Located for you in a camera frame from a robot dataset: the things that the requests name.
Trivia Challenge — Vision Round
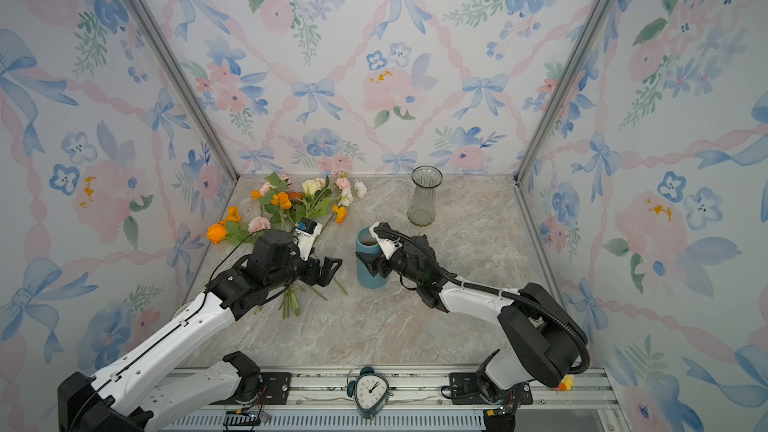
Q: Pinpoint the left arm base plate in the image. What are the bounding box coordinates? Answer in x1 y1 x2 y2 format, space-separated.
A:
214 372 293 406

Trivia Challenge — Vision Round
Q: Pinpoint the pink bud flower stem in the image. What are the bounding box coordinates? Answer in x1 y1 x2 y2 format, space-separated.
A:
335 177 351 190

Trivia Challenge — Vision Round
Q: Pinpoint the clear glass vase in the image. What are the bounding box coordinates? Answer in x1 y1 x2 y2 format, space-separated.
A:
407 165 443 227

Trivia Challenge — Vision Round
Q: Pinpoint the orange ranunculus flower stem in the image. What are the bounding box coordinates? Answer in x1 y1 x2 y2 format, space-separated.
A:
206 206 258 245

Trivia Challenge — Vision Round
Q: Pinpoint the orange poppy flower stem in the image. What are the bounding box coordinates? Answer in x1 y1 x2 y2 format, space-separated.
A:
295 205 346 287

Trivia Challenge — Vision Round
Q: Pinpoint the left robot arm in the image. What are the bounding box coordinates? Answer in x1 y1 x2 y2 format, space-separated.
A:
57 230 343 431

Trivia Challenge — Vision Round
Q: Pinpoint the teal heart alarm clock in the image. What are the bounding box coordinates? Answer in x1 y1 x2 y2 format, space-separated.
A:
346 366 391 420

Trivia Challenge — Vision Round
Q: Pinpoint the black corrugated cable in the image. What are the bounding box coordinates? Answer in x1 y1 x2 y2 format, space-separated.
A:
374 224 592 374

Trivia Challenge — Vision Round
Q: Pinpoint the pink rose stem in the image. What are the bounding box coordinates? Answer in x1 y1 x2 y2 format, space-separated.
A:
248 216 271 234

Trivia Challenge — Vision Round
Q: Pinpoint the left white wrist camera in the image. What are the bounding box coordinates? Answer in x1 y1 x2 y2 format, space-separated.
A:
294 217 323 261

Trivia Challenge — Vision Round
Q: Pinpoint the cream rose stem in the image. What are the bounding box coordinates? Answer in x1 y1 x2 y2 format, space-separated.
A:
280 178 326 319

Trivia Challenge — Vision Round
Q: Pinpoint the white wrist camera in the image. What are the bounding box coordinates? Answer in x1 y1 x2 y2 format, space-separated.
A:
294 217 323 261
369 222 402 260

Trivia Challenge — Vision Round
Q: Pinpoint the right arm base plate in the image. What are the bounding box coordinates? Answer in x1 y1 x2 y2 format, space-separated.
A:
440 372 533 407

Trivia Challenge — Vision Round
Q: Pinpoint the white ranunculus flower stem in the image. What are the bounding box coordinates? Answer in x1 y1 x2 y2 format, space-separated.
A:
310 175 367 233

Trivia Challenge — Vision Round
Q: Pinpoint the teal ceramic vase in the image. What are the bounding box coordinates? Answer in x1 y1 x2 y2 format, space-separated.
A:
355 228 387 289

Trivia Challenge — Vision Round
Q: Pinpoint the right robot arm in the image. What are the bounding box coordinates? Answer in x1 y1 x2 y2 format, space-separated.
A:
356 243 591 404

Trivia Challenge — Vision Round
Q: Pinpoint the small colourful toy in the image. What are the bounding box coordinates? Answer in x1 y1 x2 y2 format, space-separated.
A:
557 374 575 392

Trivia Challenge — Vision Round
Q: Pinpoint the aluminium rail frame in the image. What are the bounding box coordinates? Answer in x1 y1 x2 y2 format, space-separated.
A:
140 366 629 431

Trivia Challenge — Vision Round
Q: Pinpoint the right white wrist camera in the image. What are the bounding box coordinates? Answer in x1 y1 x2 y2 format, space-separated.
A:
369 222 402 260

